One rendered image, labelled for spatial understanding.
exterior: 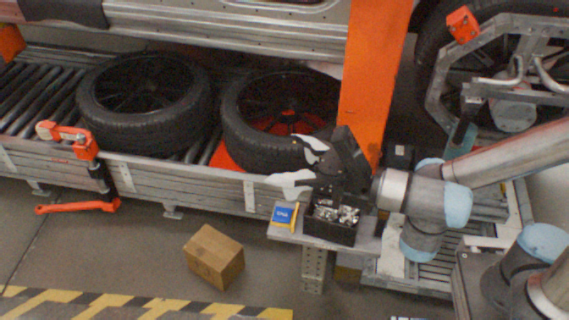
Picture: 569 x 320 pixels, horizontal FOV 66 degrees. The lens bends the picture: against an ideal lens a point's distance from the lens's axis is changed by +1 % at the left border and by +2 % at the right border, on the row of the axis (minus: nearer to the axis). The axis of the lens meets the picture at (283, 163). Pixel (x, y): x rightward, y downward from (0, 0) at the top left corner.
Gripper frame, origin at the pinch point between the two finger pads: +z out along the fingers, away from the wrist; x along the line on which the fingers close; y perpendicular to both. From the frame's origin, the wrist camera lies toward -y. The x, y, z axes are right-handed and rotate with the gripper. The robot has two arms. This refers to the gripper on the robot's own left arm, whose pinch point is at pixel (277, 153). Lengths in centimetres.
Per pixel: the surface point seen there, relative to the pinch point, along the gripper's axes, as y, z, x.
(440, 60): 17, -28, 93
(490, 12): 1, -40, 101
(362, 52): 4, -5, 58
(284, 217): 70, 14, 49
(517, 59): 12, -51, 92
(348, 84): 15, -2, 59
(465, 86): 17, -37, 76
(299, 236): 74, 6, 45
